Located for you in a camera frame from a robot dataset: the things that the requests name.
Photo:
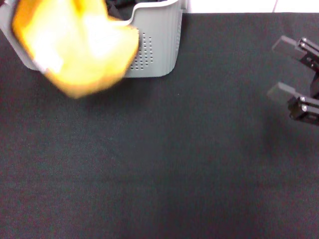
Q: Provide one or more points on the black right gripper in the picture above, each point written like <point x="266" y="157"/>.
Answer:
<point x="315" y="82"/>

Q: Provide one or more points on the yellow and grey towel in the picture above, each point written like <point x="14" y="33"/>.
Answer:
<point x="74" y="49"/>

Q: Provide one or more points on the grey perforated plastic storage box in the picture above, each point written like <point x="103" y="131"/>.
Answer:
<point x="159" y="49"/>

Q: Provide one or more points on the dark cloth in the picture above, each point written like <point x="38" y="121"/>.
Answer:
<point x="124" y="3"/>

